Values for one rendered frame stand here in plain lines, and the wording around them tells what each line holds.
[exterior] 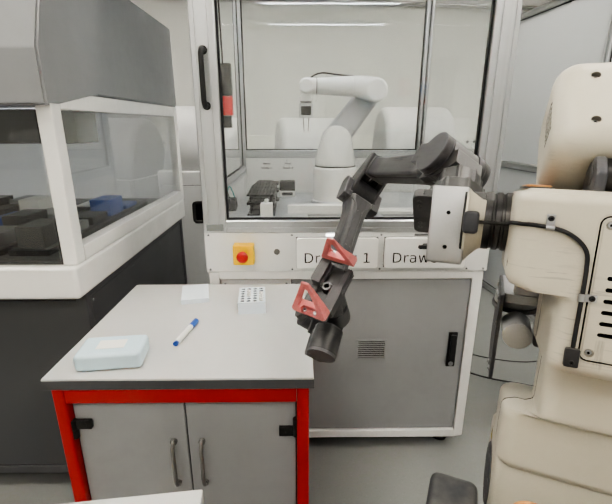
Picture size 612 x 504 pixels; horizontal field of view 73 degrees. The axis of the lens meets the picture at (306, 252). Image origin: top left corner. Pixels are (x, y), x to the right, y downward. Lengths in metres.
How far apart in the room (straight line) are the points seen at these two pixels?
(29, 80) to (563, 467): 1.41
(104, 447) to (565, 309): 1.06
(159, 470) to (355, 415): 0.88
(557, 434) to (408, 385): 1.11
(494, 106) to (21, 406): 1.91
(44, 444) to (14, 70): 1.27
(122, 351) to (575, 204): 0.93
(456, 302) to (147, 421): 1.13
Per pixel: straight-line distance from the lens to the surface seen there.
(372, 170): 1.06
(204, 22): 1.47
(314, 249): 1.46
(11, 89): 1.39
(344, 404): 1.81
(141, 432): 1.18
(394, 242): 1.49
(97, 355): 1.09
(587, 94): 0.64
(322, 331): 0.80
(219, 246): 1.50
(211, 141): 1.44
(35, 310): 1.62
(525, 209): 0.57
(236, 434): 1.13
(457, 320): 1.71
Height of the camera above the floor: 1.31
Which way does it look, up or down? 17 degrees down
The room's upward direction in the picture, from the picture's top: straight up
